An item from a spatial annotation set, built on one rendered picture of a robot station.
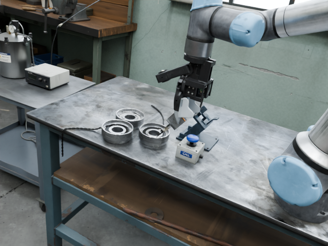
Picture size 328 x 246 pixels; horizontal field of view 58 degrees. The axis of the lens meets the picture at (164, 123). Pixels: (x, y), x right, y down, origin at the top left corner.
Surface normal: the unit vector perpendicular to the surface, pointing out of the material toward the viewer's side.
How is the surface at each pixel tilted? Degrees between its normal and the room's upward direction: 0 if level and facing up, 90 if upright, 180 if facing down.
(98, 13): 90
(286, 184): 97
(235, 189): 0
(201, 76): 90
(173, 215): 0
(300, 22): 109
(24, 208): 0
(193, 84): 90
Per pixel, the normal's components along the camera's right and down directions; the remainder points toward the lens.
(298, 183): -0.75, 0.33
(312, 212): -0.09, 0.16
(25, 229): 0.14, -0.88
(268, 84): -0.45, 0.36
